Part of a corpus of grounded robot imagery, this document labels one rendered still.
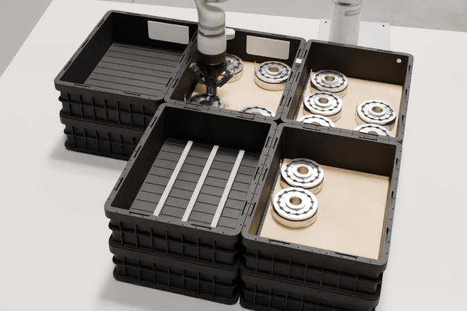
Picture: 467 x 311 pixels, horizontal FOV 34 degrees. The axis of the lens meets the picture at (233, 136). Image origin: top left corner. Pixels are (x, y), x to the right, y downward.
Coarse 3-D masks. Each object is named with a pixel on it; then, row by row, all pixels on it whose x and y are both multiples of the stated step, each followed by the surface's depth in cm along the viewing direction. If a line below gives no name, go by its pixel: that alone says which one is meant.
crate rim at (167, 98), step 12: (276, 36) 214; (288, 36) 214; (192, 48) 209; (300, 48) 210; (180, 72) 199; (288, 84) 196; (168, 96) 191; (204, 108) 187; (216, 108) 187; (276, 120) 184
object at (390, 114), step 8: (360, 104) 201; (368, 104) 202; (384, 104) 202; (360, 112) 198; (368, 112) 198; (392, 112) 199; (368, 120) 196; (376, 120) 196; (384, 120) 196; (392, 120) 196
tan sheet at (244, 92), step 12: (252, 72) 218; (228, 84) 213; (240, 84) 213; (252, 84) 213; (228, 96) 208; (240, 96) 208; (252, 96) 208; (264, 96) 208; (276, 96) 208; (228, 108) 204; (240, 108) 204; (276, 108) 204
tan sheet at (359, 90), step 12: (312, 72) 218; (348, 84) 214; (360, 84) 214; (372, 84) 214; (384, 84) 214; (348, 96) 209; (360, 96) 209; (372, 96) 209; (384, 96) 209; (396, 96) 210; (300, 108) 204; (348, 108) 205; (396, 108) 205; (336, 120) 201; (348, 120) 201; (396, 120) 201
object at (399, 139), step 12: (348, 48) 211; (360, 48) 210; (372, 48) 210; (408, 60) 206; (300, 72) 200; (408, 72) 204; (408, 84) 197; (288, 96) 192; (408, 96) 192; (288, 108) 188; (288, 120) 184; (348, 132) 181; (360, 132) 181
